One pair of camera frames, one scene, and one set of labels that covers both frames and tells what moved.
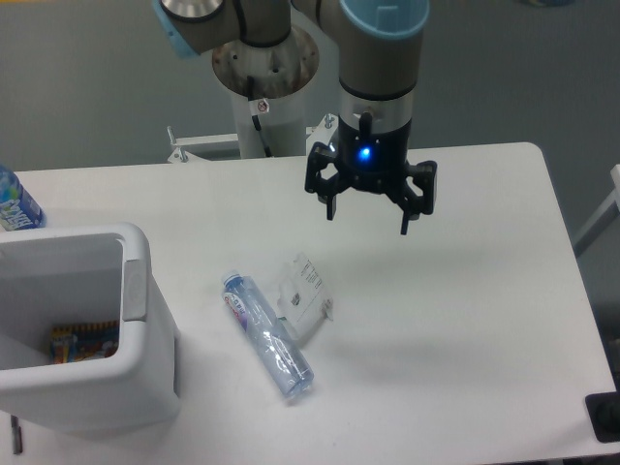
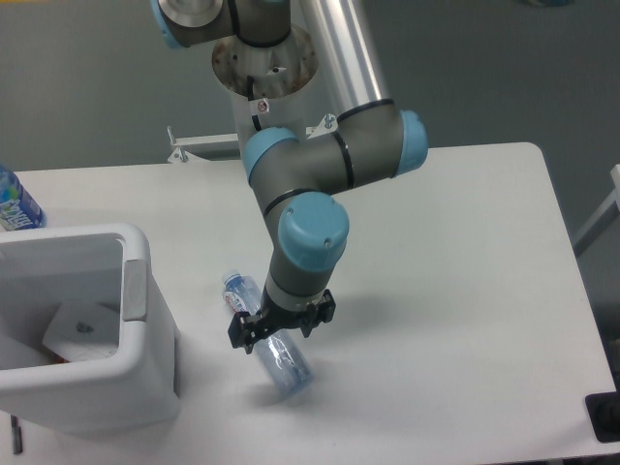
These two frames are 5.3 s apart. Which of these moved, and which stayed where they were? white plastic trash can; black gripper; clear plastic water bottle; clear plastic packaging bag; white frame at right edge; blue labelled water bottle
Moved: clear plastic packaging bag; black gripper
Stayed: white frame at right edge; clear plastic water bottle; white plastic trash can; blue labelled water bottle
